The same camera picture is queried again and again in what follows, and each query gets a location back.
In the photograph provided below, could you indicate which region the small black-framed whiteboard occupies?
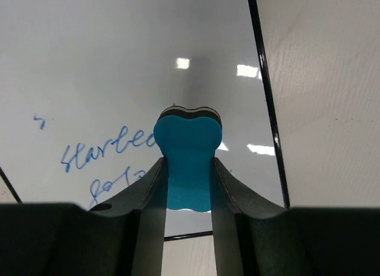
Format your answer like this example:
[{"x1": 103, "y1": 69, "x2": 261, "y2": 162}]
[{"x1": 0, "y1": 0, "x2": 291, "y2": 243}]

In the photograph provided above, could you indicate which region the blue whiteboard eraser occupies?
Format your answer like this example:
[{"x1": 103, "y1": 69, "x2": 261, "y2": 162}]
[{"x1": 153, "y1": 106, "x2": 222, "y2": 212}]

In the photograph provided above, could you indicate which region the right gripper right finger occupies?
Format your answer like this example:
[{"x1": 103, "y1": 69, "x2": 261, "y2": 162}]
[{"x1": 210, "y1": 158, "x2": 286, "y2": 275}]

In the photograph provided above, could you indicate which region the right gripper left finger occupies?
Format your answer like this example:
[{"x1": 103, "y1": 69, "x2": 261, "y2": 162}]
[{"x1": 90, "y1": 157, "x2": 168, "y2": 275}]

